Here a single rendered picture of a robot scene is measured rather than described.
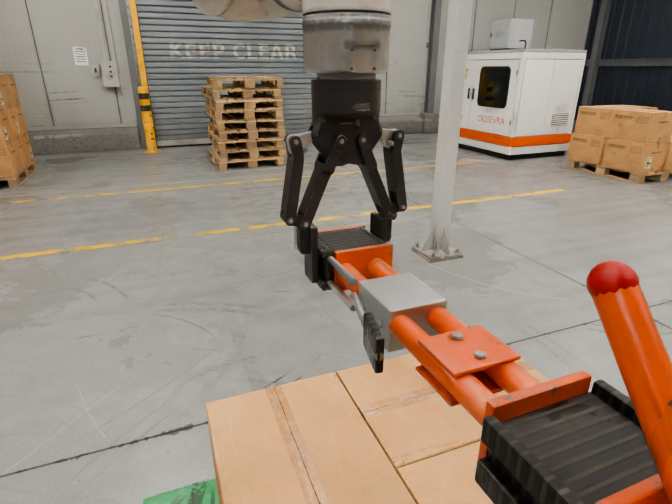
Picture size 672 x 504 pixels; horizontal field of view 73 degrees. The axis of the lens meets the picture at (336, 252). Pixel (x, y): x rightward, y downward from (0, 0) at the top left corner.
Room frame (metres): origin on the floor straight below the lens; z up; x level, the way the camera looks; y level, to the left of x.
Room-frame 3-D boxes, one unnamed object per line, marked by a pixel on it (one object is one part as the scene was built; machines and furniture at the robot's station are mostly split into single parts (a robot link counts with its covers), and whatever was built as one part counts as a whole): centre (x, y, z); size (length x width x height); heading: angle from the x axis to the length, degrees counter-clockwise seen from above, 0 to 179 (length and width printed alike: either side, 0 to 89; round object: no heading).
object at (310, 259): (0.50, 0.03, 1.23); 0.03 x 0.01 x 0.07; 22
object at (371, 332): (0.45, 0.01, 1.21); 0.31 x 0.03 x 0.05; 22
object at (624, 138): (6.62, -4.24, 0.45); 1.21 x 1.03 x 0.91; 22
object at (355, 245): (0.52, -0.02, 1.21); 0.08 x 0.07 x 0.05; 22
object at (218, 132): (7.53, 1.49, 0.65); 1.29 x 1.10 x 1.31; 22
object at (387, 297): (0.40, -0.06, 1.20); 0.07 x 0.07 x 0.04; 22
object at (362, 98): (0.52, -0.01, 1.37); 0.08 x 0.07 x 0.09; 112
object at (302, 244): (0.49, 0.05, 1.25); 0.03 x 0.01 x 0.05; 112
